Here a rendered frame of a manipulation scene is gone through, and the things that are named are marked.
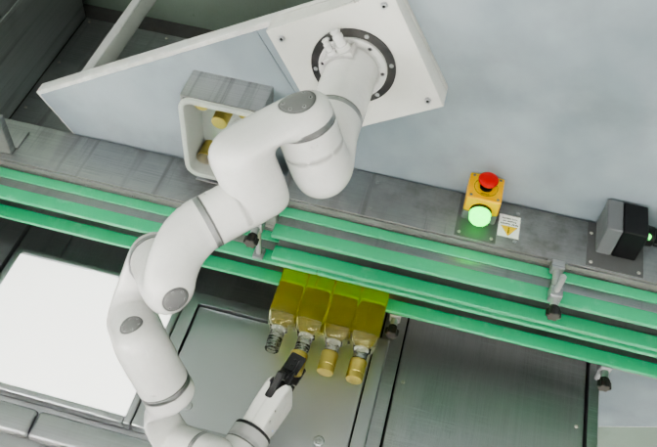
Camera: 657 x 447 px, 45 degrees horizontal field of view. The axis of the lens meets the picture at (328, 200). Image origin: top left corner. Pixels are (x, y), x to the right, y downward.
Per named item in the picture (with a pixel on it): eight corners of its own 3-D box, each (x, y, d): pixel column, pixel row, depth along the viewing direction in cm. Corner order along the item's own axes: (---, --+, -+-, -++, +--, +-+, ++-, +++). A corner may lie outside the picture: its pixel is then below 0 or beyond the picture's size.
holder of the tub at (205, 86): (202, 160, 182) (191, 185, 177) (194, 69, 161) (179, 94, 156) (274, 177, 180) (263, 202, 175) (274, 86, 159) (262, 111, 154)
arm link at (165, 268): (188, 182, 124) (104, 227, 121) (210, 215, 112) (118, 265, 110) (223, 249, 131) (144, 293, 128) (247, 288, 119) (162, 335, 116)
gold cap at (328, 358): (321, 355, 160) (315, 375, 157) (322, 346, 158) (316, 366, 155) (337, 360, 160) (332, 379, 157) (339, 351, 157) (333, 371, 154)
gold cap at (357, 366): (362, 355, 156) (357, 375, 153) (370, 365, 158) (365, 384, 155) (346, 356, 158) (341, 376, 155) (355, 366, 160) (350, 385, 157)
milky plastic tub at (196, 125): (199, 146, 178) (186, 173, 173) (192, 69, 161) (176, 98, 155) (274, 163, 176) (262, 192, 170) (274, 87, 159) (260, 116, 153)
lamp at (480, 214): (467, 215, 162) (465, 226, 160) (471, 201, 159) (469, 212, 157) (489, 220, 161) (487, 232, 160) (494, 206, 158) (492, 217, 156)
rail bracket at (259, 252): (262, 228, 173) (243, 274, 165) (261, 177, 160) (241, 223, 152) (275, 232, 173) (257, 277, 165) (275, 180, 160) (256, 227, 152)
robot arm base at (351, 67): (300, 33, 140) (276, 83, 130) (363, 13, 135) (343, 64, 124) (337, 102, 149) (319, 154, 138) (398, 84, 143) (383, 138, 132)
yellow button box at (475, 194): (465, 192, 168) (459, 217, 163) (471, 167, 162) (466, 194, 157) (498, 199, 167) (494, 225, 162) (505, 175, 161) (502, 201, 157)
